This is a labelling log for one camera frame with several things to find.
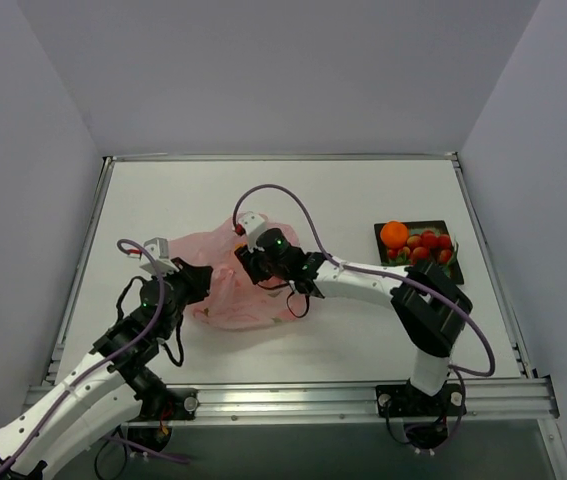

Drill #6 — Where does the black square plate teal centre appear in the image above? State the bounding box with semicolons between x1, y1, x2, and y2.
374;220;465;285

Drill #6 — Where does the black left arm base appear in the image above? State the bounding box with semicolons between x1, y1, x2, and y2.
152;387;199;421

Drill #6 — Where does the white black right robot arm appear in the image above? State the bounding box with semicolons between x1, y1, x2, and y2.
234;225;473;397

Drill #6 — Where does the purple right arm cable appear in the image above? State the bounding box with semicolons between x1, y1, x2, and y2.
232;183;495;451

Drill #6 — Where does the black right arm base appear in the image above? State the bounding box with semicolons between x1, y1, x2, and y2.
375;381;467;419

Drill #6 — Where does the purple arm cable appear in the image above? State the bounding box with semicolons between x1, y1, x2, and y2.
232;183;495;451
0;238;192;480

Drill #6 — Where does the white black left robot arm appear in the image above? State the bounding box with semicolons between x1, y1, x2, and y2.
0;258;213;479

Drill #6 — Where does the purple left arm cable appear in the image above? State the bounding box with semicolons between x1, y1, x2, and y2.
0;238;192;480

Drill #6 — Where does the aluminium front rail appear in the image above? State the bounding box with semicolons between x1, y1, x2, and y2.
27;377;560;426

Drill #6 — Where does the pink plastic bag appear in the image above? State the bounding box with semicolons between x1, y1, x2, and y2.
168;219;307;331

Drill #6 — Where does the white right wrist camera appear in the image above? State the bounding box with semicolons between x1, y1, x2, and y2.
235;211;268;250

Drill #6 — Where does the orange fake fruit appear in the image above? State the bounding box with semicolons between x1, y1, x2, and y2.
379;221;410;249

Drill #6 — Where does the red fake berry cluster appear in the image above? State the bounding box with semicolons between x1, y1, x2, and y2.
406;229;461;283

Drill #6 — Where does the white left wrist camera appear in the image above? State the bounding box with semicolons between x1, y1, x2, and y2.
131;237;177;276

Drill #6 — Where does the small cherry sprig with leaves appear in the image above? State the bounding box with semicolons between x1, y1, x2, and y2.
386;245;412;266

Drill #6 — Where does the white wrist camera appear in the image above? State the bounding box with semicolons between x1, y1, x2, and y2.
131;237;177;276
235;211;268;250

